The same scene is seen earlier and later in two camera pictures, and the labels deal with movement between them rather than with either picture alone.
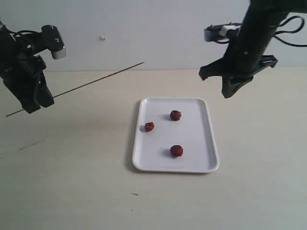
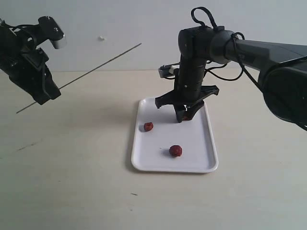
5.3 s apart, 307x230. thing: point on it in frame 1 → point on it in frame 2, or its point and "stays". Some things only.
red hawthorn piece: (149, 126) stays
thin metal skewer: (85, 85) → (83, 74)
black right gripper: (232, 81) → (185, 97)
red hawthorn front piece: (176, 150) stays
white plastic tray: (174, 134) stays
